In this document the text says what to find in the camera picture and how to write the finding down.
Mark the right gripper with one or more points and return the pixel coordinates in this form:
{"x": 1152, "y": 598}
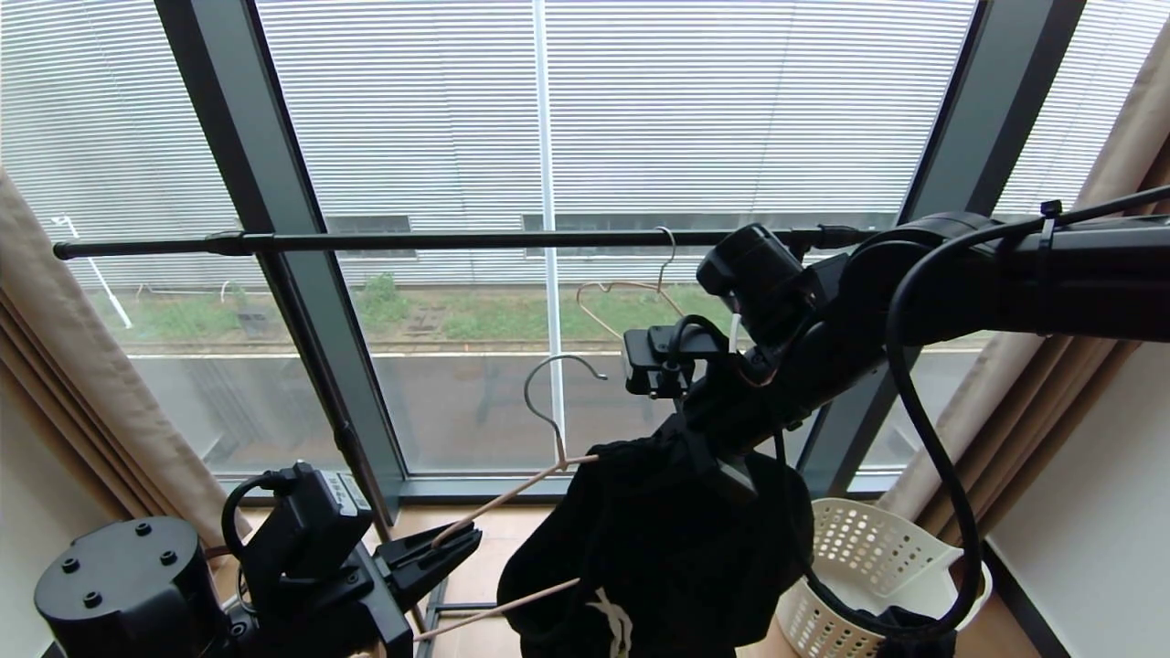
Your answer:
{"x": 749, "y": 411}

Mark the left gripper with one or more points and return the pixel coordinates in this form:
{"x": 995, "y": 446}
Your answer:
{"x": 366, "y": 621}

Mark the pink clothes hanger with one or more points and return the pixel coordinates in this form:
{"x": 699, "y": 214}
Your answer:
{"x": 475, "y": 522}
{"x": 631, "y": 283}

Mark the black garment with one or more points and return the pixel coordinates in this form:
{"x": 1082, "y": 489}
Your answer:
{"x": 658, "y": 548}

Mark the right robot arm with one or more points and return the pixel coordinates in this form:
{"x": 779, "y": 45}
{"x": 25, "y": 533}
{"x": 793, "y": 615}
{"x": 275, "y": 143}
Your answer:
{"x": 1051, "y": 274}

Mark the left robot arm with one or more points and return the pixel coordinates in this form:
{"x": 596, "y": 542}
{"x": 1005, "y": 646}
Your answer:
{"x": 119, "y": 585}

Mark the white laundry basket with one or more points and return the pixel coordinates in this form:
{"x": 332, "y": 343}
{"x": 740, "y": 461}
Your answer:
{"x": 868, "y": 548}

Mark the heap of black clothes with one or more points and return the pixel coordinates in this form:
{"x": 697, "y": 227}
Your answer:
{"x": 914, "y": 635}

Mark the black clothes rack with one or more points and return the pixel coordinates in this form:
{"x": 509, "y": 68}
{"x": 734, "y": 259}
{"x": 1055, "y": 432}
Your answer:
{"x": 411, "y": 241}

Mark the beige curtain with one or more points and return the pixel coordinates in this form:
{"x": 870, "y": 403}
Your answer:
{"x": 1051, "y": 411}
{"x": 73, "y": 366}

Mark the window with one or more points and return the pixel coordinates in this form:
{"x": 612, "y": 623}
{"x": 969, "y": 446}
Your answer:
{"x": 411, "y": 110}

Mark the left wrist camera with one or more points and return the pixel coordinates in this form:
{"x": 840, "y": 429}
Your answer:
{"x": 311, "y": 530}

